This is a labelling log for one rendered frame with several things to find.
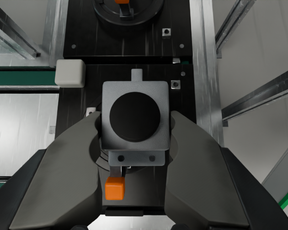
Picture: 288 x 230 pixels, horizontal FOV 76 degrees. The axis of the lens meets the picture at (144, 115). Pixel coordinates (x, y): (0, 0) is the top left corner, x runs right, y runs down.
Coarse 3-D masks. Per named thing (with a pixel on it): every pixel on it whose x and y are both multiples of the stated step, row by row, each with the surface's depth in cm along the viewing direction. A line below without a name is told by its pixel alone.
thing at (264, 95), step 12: (240, 0) 31; (252, 0) 29; (240, 12) 32; (228, 24) 35; (216, 36) 41; (228, 36) 38; (216, 48) 44; (264, 84) 24; (276, 84) 22; (252, 96) 27; (264, 96) 24; (276, 96) 23; (228, 108) 35; (240, 108) 30; (252, 108) 29
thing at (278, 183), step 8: (280, 160) 24; (272, 168) 25; (280, 168) 24; (272, 176) 25; (280, 176) 23; (264, 184) 26; (272, 184) 25; (280, 184) 23; (272, 192) 24; (280, 192) 23; (280, 200) 23
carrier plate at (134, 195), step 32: (96, 64) 34; (128, 64) 34; (160, 64) 33; (192, 64) 33; (64, 96) 32; (96, 96) 32; (192, 96) 32; (64, 128) 31; (128, 192) 29; (160, 192) 29
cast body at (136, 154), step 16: (112, 96) 12; (128, 96) 11; (144, 96) 11; (160, 96) 12; (112, 112) 11; (128, 112) 11; (144, 112) 11; (160, 112) 12; (112, 128) 11; (128, 128) 11; (144, 128) 11; (160, 128) 12; (112, 144) 11; (128, 144) 11; (144, 144) 11; (160, 144) 11; (112, 160) 14; (128, 160) 14; (144, 160) 14; (160, 160) 14
